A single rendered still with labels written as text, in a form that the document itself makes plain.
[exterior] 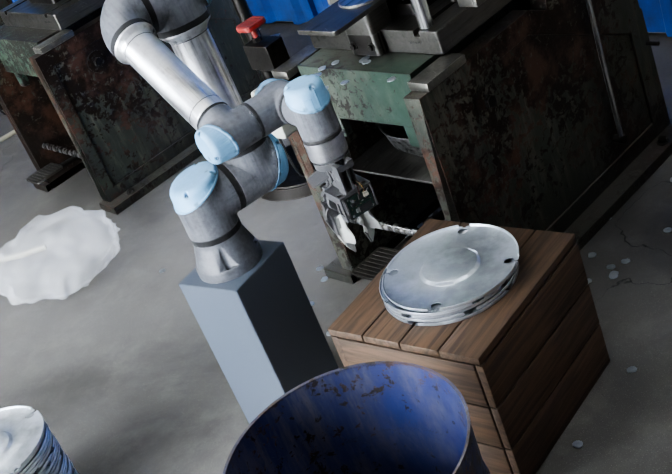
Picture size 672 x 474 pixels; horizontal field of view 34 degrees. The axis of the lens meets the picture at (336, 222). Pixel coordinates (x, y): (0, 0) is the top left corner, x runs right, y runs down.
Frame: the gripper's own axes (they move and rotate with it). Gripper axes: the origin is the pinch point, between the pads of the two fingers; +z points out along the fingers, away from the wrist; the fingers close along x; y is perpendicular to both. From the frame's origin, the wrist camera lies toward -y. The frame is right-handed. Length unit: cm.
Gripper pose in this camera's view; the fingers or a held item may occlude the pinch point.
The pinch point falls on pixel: (359, 239)
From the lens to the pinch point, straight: 214.8
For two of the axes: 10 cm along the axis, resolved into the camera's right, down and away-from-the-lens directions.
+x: 8.1, -5.0, 2.9
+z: 3.3, 8.1, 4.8
